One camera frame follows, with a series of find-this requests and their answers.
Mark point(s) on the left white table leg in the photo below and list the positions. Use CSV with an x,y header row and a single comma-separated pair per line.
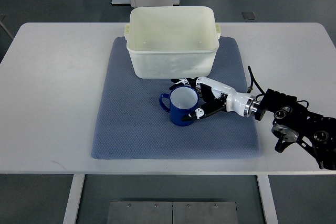
x,y
74,199

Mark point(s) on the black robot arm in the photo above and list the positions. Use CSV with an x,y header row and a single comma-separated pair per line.
x,y
294,123

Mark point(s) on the metal base plate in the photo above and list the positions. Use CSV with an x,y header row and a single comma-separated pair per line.
x,y
172,212

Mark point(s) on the blue textured mat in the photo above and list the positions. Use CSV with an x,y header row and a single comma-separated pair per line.
x,y
132,125

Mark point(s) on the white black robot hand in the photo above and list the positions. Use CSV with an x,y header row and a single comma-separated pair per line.
x,y
217,97

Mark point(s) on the blue enamel mug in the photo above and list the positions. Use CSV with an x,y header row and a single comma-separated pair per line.
x,y
180,102

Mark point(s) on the grey floor socket plate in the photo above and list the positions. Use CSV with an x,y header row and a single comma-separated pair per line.
x,y
248,16

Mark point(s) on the white plastic box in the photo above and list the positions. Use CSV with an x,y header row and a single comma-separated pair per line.
x,y
172,41

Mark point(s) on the right white table leg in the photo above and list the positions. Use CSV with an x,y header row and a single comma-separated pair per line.
x,y
267,200

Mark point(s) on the white table leg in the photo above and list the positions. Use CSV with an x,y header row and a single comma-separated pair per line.
x,y
267,200
74,199

